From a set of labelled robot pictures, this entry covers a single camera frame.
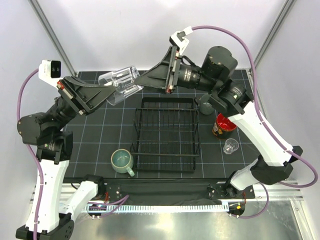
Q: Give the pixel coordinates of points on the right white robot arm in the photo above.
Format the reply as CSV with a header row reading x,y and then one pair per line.
x,y
274,164

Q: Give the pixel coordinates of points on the teal speckled ceramic mug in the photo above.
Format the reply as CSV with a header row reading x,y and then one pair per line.
x,y
122,162

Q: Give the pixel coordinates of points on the large clear plastic cup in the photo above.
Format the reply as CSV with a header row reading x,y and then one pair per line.
x,y
124,82

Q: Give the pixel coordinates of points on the black wire dish rack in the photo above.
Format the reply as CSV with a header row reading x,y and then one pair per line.
x,y
166,135

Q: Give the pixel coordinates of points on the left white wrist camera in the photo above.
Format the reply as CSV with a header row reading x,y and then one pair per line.
x,y
49,71

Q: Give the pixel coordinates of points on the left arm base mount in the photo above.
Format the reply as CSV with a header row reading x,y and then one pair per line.
x,y
91,186

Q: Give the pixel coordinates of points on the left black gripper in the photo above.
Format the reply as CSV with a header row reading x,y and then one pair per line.
x,y
83,98

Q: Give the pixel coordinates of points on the right aluminium frame post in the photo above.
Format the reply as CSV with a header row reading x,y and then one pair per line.
x,y
274,30

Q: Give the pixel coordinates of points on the left aluminium frame post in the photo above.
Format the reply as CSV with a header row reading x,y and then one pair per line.
x,y
39,12

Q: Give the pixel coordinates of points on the aluminium frame post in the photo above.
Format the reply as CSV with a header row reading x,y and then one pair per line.
x,y
39,12
274,30

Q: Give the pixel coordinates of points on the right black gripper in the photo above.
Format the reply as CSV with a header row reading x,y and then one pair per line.
x,y
157,76

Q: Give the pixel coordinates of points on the aluminium front rail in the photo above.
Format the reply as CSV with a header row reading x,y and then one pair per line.
x,y
276,192

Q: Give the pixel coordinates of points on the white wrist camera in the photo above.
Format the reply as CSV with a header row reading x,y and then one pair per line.
x,y
179,40
49,71

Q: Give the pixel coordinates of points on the black red skull mug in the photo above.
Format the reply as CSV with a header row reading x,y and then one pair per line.
x,y
223,127

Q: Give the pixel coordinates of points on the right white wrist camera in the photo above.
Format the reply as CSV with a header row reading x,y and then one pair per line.
x,y
179,40

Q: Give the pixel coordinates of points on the small clear glass cup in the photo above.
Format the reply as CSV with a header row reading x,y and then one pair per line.
x,y
230,146

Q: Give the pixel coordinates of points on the black grid table mat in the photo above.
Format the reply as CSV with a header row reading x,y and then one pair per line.
x,y
98,135

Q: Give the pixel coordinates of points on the dark green ceramic mug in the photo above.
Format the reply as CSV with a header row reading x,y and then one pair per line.
x,y
203,104

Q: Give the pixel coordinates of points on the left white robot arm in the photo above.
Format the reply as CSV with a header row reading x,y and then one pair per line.
x,y
48,220

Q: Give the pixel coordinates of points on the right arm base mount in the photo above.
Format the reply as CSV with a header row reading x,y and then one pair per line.
x,y
234,200

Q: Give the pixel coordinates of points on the white slotted cable duct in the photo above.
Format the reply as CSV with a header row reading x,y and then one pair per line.
x,y
147,209

